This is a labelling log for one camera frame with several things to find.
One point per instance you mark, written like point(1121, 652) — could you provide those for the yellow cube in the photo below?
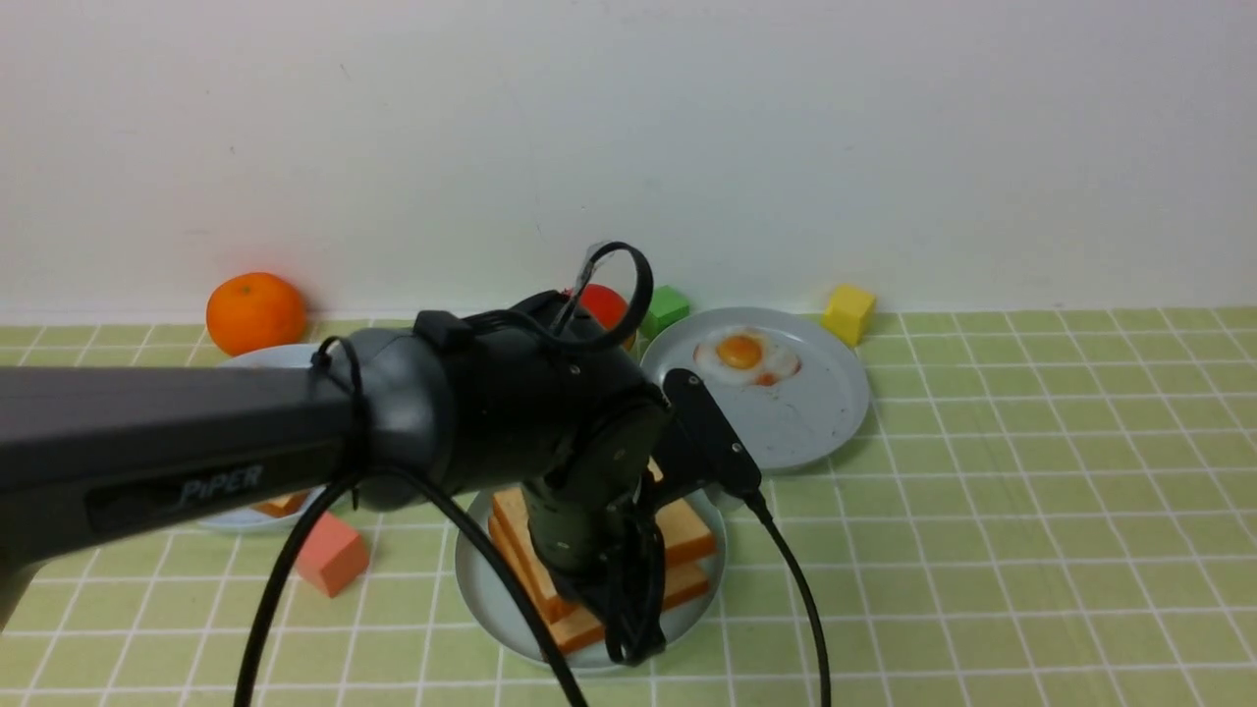
point(848, 314)

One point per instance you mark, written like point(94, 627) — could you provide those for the rear fried egg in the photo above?
point(744, 357)

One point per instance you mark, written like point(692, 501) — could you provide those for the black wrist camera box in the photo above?
point(698, 447)

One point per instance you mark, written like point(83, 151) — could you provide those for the toast slice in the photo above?
point(573, 627)
point(688, 538)
point(282, 506)

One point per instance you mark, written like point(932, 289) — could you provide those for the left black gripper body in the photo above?
point(603, 549)

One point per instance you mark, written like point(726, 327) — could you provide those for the orange fruit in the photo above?
point(255, 311)

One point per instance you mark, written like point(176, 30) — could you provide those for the centre teal plate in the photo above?
point(488, 599)

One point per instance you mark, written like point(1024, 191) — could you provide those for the right grey plate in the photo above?
point(809, 396)

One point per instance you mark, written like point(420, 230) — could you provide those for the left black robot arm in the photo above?
point(539, 394)

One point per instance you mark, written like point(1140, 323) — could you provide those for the red apple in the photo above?
point(607, 308)

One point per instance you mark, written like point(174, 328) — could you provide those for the salmon red cube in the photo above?
point(333, 556)

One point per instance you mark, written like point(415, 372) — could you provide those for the green cube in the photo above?
point(667, 307)

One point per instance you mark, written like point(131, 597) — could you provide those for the left blue plate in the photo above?
point(247, 520)

